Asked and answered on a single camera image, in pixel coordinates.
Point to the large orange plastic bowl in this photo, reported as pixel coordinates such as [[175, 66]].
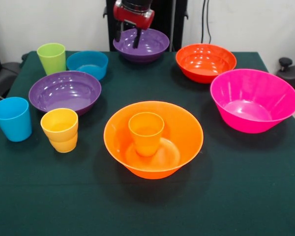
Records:
[[182, 137]]

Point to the blue plastic cup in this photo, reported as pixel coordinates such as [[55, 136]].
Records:
[[12, 125]]

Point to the red-orange plastic bowl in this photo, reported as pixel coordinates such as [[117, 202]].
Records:
[[206, 55]]

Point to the lime green plastic cup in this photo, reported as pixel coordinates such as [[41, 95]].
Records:
[[51, 61]]

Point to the purple plastic bowl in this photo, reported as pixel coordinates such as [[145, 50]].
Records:
[[64, 91], [152, 46]]

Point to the yellow plastic cup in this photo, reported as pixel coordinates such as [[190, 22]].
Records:
[[61, 140]]

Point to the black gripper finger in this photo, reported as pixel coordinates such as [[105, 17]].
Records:
[[118, 32], [137, 38]]

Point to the black chair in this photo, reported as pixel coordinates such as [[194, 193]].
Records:
[[5, 73]]

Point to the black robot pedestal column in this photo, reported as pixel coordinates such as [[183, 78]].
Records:
[[172, 19]]

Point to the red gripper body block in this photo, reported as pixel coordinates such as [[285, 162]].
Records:
[[135, 19]]

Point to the dark green table cloth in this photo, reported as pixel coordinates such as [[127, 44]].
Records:
[[64, 196]]

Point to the black knobbed equipment stand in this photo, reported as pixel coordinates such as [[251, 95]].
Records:
[[287, 73]]

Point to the large pink plastic bowl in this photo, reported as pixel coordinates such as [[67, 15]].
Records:
[[248, 123]]

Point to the orange plastic cup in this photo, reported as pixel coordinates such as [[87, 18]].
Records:
[[146, 142]]

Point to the blue plastic bowl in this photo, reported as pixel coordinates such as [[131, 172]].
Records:
[[88, 61]]

